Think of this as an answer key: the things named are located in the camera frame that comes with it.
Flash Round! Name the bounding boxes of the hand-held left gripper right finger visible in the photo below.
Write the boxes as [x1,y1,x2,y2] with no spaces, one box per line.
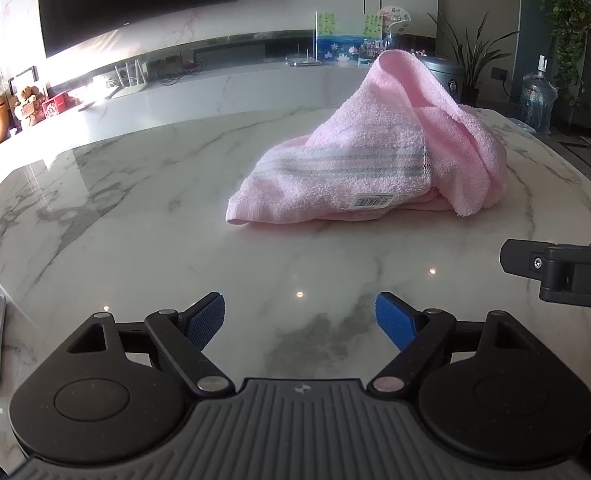
[367,291,532,399]

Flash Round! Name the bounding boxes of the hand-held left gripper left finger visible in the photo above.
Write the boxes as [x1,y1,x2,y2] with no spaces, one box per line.
[68,291,237,397]

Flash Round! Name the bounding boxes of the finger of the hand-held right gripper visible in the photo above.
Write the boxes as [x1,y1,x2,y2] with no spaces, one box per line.
[500,239,572,277]

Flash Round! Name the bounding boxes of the pink striped towel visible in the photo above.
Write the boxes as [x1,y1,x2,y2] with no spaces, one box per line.
[225,50,509,226]

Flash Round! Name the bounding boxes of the large water bottle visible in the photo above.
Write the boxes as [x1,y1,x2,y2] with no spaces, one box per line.
[518,55,559,134]

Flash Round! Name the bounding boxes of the grey pedal trash bin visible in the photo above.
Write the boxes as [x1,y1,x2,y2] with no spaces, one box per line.
[418,55,465,106]

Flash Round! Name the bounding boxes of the potted long-leaf plant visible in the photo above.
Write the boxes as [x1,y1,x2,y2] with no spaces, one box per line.
[427,10,519,109]

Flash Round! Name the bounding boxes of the white marble television bench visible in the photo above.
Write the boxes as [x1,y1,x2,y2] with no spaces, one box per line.
[0,57,376,161]

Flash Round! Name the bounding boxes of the hanging green vine plant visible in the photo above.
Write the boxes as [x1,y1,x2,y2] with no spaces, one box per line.
[534,0,591,107]

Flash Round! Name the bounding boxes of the white router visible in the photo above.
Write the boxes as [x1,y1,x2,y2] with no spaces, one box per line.
[111,59,149,89]

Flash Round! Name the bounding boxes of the red gift box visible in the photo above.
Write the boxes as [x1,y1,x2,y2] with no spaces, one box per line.
[42,93,72,119]

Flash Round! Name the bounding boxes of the round paper hand fan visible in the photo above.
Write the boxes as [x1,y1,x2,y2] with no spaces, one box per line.
[377,5,412,37]

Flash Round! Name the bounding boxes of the small white antenna device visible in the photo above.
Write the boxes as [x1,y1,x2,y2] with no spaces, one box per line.
[284,44,322,68]

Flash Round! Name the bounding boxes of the lotus pond painting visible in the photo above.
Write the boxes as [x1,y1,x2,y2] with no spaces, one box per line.
[315,10,391,67]

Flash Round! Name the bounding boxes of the brown teddy bear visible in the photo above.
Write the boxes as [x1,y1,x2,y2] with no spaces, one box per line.
[14,85,44,127]

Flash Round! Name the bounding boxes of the black television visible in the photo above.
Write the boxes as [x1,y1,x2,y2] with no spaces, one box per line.
[36,0,239,59]

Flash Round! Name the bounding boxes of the black cables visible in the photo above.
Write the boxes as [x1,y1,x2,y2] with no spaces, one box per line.
[156,62,208,87]

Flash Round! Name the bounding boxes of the black photo frame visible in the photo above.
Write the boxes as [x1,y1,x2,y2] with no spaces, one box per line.
[7,65,39,97]

